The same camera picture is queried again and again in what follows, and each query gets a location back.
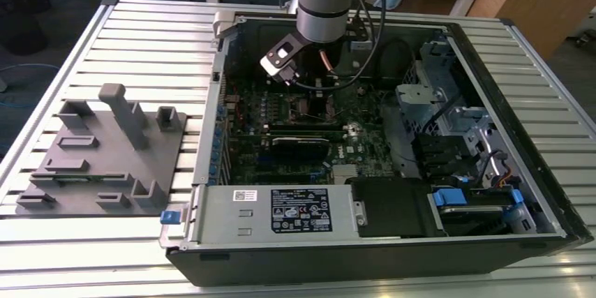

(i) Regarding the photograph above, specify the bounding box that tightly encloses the CPU socket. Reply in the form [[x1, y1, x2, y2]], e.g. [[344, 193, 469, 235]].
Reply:
[[285, 92, 340, 124]]

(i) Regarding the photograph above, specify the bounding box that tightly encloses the black office chair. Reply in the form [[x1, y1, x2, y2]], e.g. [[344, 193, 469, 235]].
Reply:
[[0, 0, 52, 57]]

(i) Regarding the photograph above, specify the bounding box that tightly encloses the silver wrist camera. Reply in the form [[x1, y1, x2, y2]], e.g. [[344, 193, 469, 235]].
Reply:
[[258, 41, 298, 86]]

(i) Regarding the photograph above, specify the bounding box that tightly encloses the silver power supply unit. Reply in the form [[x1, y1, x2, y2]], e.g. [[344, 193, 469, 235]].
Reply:
[[184, 184, 362, 246]]

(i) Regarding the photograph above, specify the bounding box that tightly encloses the grey case handle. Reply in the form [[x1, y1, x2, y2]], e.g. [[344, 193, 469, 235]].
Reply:
[[212, 11, 241, 39]]

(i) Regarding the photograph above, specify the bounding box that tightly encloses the metal drive cage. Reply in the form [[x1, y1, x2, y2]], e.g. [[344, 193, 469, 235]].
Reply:
[[393, 40, 496, 138]]

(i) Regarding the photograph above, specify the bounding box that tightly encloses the installed RAM stick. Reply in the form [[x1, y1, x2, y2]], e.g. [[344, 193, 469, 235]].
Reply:
[[268, 122, 344, 131]]

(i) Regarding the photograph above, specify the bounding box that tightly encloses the hard disk in blue carrier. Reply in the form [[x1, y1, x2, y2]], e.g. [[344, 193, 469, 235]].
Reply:
[[428, 188, 508, 236]]

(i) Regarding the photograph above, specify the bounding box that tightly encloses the office chair base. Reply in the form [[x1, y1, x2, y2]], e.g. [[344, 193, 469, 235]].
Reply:
[[565, 8, 596, 47]]

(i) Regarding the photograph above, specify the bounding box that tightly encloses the green motherboard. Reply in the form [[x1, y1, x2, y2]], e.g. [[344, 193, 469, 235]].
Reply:
[[217, 77, 406, 186]]

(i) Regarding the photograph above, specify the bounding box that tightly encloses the black graphics card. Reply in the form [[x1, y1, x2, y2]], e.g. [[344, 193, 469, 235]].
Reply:
[[270, 136, 332, 165]]

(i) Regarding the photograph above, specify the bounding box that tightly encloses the green RAM stick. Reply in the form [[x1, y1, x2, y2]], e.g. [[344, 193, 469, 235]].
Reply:
[[53, 175, 104, 184]]

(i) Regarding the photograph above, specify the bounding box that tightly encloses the silver chipset heat sink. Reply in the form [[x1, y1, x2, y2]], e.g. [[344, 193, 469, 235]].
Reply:
[[330, 164, 358, 177]]

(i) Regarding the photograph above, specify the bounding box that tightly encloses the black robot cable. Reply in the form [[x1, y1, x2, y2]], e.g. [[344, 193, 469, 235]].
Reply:
[[292, 0, 397, 91]]

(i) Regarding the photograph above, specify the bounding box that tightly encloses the black PC case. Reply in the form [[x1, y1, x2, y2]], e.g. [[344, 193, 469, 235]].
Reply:
[[157, 10, 594, 288]]

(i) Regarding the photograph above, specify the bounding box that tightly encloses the grey parts rack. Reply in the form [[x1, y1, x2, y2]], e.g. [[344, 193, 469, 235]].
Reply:
[[14, 83, 188, 216]]

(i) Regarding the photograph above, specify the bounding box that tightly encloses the coloured wire bundle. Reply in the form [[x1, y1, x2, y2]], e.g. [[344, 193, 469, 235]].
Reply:
[[478, 149, 517, 188]]

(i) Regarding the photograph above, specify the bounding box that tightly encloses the blue floor cable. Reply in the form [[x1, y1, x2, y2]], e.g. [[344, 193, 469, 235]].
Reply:
[[0, 63, 61, 109]]

